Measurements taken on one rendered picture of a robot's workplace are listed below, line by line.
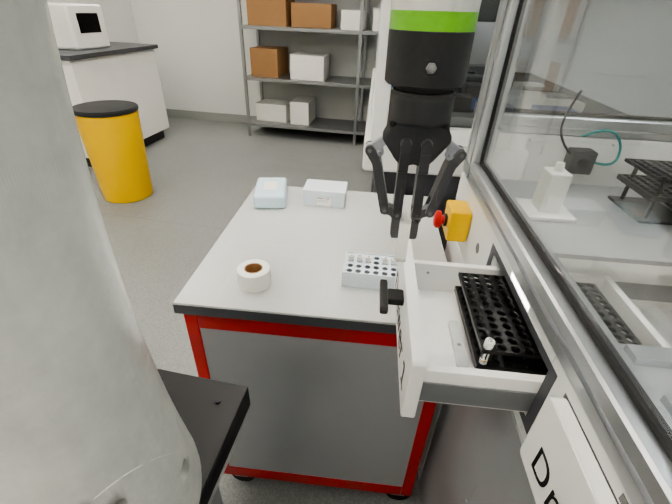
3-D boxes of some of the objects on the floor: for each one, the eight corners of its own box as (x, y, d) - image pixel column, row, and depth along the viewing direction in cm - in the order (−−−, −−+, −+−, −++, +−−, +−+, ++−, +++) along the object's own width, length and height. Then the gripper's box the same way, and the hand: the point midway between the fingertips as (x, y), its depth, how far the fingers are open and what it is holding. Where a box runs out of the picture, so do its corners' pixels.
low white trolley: (220, 492, 118) (172, 302, 77) (269, 343, 170) (256, 183, 129) (410, 515, 114) (465, 330, 73) (400, 356, 166) (430, 196, 125)
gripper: (473, 83, 47) (440, 247, 60) (368, 79, 48) (358, 240, 61) (488, 95, 41) (447, 274, 54) (366, 89, 42) (355, 267, 55)
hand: (402, 236), depth 56 cm, fingers closed
